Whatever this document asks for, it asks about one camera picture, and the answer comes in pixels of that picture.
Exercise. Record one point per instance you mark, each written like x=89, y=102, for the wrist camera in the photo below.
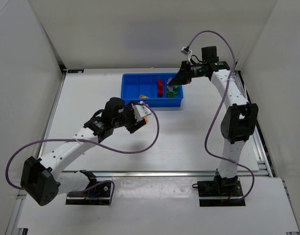
x=141, y=111
x=187, y=52

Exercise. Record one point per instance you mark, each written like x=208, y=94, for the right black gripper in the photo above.
x=185, y=72

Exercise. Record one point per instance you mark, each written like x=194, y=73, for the green printed lego brick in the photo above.
x=169, y=91

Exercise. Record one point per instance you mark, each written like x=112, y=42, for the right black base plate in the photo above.
x=211, y=196

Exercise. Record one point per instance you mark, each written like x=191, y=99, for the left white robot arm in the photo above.
x=42, y=178

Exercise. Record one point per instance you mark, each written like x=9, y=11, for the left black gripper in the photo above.
x=131, y=121

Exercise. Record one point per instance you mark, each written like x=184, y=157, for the green 2x4 lego brick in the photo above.
x=175, y=94

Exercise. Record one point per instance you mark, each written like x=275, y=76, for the blue divided plastic bin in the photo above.
x=135, y=84

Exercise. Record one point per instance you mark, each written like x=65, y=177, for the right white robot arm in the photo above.
x=239, y=121

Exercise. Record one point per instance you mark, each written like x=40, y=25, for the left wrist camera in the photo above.
x=141, y=111

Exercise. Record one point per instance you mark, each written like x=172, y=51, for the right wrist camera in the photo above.
x=187, y=52

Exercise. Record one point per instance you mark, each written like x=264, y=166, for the aluminium frame rail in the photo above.
x=263, y=173

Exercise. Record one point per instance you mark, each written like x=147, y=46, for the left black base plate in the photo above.
x=97, y=193

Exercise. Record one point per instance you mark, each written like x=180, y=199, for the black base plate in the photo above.
x=211, y=196
x=97, y=193

